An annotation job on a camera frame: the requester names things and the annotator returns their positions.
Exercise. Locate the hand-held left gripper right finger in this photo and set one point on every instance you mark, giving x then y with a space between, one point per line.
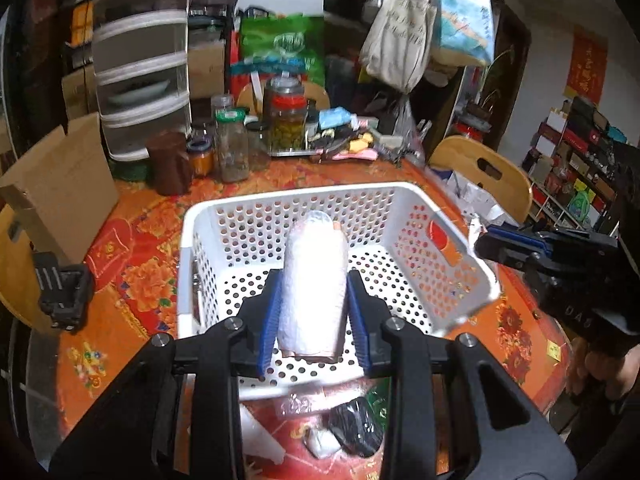
357 320

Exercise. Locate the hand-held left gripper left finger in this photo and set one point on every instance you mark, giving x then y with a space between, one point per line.
270 315

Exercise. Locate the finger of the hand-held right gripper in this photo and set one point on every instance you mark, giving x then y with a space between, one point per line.
515 237
505 255

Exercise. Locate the white towel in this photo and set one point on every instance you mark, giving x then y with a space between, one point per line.
312 285

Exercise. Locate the white perforated plastic basket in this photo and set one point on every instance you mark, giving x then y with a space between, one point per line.
240 240

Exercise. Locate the person's right hand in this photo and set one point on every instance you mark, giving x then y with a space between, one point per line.
600 367

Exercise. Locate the white and blue paper bag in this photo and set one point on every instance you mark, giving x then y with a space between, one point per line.
475 195

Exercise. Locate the shelf of boxes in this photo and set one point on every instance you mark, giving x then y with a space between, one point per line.
570 160

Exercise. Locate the clear plastic packet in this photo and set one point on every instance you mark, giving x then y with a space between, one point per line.
302 405

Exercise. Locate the black cloth in plastic bag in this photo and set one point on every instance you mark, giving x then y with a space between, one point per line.
355 427

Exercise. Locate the white plastic wrapper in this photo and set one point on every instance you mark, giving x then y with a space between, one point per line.
260 435

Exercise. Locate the small white packet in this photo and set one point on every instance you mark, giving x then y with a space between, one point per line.
321 442

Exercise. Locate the red floral tablecloth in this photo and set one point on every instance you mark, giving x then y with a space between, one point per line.
140 270

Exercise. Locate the potted green plant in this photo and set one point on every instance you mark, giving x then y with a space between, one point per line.
492 85

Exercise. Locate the clear plastic bag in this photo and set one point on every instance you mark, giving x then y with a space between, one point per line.
407 125

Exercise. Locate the small glass jar black lid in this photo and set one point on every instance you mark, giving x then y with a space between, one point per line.
259 147

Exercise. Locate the small blue lid jar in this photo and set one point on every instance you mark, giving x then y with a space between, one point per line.
201 160

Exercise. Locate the tall glass jar green lid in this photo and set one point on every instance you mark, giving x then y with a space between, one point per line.
232 147

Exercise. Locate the brown mug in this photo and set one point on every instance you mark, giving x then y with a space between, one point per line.
170 162

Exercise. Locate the pickle jar red lid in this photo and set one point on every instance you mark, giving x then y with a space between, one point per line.
288 127

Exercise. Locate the light blue packet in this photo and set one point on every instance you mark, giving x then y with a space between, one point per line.
337 117

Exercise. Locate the clear glass jar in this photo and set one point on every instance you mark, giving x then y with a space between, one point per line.
222 104

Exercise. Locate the blue printed paper bag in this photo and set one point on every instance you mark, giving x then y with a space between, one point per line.
465 20

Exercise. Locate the dark glass jar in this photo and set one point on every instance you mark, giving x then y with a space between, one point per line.
282 87

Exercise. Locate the beige canvas tote bag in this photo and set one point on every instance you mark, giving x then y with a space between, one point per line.
400 35

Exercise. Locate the open cardboard box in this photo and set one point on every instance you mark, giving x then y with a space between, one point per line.
60 185

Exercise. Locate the brown cardboard box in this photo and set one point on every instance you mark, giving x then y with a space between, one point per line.
207 70

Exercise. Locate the green shopping bag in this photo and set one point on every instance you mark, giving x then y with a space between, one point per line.
282 45

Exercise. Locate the tiered grey food cover rack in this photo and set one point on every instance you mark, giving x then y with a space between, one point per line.
140 60

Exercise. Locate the dark glass cabinet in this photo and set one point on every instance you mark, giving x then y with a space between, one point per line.
35 60

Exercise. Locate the red wall poster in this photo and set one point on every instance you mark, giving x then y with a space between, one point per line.
586 67

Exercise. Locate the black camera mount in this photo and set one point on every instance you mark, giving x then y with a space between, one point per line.
62 292

